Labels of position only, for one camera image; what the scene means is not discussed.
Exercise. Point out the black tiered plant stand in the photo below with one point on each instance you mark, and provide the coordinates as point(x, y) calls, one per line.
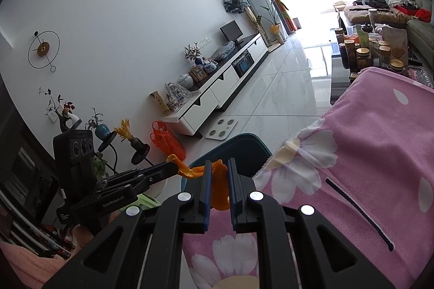
point(112, 146)

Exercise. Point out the brown kraft snack bag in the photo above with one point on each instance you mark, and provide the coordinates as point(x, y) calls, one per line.
point(396, 44)

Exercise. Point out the silver metal tray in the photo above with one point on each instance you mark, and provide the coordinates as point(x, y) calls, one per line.
point(418, 76)

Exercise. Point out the cloth covered standing fan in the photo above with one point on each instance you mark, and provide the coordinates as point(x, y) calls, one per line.
point(234, 2)

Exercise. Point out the green stool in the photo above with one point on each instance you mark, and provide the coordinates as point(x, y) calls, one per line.
point(147, 200)

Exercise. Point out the person's left forearm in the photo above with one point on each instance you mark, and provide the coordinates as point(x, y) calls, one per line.
point(30, 268)

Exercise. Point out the black glass coffee table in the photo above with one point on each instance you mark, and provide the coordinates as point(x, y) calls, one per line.
point(339, 85)

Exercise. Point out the tall printed box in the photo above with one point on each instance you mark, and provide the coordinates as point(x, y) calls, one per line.
point(161, 102)

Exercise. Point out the curled orange peel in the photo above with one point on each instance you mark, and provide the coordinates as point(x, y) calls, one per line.
point(220, 187)

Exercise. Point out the yellow dried flower vase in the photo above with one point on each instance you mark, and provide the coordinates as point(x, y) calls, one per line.
point(130, 138)

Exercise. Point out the glass ornament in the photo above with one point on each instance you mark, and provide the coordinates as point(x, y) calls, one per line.
point(177, 95)

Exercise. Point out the brown ottoman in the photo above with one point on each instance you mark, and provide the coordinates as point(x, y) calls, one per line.
point(373, 15)

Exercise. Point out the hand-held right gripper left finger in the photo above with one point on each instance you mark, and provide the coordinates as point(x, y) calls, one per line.
point(207, 189)

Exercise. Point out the group of glass jars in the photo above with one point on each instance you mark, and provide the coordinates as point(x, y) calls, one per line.
point(362, 53)

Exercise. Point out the blue round vase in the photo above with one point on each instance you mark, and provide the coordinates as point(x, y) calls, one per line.
point(101, 130)

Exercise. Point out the teal trash bin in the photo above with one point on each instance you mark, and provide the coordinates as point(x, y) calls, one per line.
point(237, 150)

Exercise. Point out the dark bookshelf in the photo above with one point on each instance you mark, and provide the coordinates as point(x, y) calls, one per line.
point(20, 207)

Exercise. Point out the red cloth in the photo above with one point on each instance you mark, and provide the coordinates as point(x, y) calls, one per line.
point(423, 14)

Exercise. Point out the wooden picture frame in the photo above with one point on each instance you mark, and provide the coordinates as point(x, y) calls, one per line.
point(198, 73)

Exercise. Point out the blue white porcelain vase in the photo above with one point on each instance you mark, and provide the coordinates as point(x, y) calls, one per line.
point(210, 65)

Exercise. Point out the person's left hand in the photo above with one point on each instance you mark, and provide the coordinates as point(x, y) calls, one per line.
point(84, 238)

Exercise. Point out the black bag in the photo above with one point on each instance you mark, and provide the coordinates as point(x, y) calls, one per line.
point(374, 1)

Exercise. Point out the small bonsai plant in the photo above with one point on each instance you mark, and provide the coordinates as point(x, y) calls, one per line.
point(192, 53)

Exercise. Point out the white wall socket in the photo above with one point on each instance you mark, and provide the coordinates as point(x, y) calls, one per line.
point(203, 42)

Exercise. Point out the small black monitor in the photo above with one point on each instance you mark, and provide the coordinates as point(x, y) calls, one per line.
point(230, 31)

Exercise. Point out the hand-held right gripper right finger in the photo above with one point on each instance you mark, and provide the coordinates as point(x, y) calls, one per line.
point(232, 189)

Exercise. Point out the orange plastic bag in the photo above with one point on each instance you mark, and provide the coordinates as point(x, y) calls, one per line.
point(168, 139)

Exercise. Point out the white black tv cabinet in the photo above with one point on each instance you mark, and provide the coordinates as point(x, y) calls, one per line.
point(220, 85)

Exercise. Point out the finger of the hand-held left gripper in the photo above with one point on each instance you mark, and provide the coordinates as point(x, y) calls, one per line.
point(152, 175)

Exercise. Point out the tall plant in yellow pot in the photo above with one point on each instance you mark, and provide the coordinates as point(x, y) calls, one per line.
point(276, 29)

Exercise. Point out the green sofa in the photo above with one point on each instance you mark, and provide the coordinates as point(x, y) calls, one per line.
point(423, 27)

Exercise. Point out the patterned plastic bag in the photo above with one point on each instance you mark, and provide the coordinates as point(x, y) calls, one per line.
point(222, 51)

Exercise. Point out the pink flowered blanket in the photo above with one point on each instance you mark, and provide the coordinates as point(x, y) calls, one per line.
point(366, 139)

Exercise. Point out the white ceramic jar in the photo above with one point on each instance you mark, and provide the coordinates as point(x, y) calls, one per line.
point(185, 81)

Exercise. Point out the white bathroom scale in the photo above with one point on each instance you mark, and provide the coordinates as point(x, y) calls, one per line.
point(222, 129)

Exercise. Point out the round black wall clock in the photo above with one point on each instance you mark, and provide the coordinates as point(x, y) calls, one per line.
point(43, 49)

